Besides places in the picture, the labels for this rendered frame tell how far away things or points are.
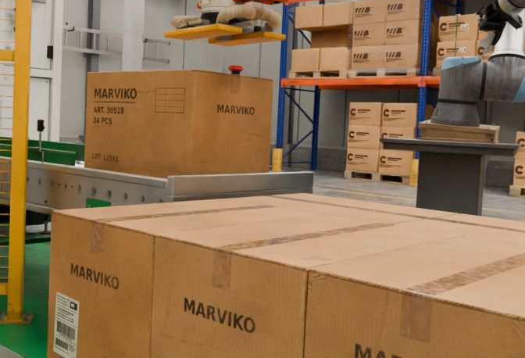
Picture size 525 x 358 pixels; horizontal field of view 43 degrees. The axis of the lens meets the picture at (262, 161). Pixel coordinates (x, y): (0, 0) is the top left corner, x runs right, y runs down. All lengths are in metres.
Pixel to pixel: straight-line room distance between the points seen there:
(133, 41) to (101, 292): 4.06
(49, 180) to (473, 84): 1.66
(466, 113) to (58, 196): 1.58
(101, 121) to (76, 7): 9.92
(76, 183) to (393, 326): 1.63
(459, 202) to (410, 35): 7.64
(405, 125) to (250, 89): 7.89
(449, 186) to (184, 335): 1.56
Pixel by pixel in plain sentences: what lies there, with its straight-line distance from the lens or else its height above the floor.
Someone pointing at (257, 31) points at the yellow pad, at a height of 1.10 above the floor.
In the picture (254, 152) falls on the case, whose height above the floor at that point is 0.68.
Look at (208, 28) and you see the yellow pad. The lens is 2.23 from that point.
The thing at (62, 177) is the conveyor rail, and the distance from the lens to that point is 2.54.
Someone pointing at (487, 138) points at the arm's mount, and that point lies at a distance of 2.68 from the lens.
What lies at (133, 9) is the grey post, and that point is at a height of 1.65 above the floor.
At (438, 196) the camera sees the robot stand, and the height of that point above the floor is 0.53.
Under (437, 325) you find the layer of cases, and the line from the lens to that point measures 1.01.
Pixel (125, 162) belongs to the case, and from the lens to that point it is 2.45.
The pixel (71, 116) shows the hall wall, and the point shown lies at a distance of 12.27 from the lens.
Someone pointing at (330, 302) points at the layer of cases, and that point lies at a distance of 1.10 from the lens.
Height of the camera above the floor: 0.78
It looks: 3 degrees down
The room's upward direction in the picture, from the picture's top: 3 degrees clockwise
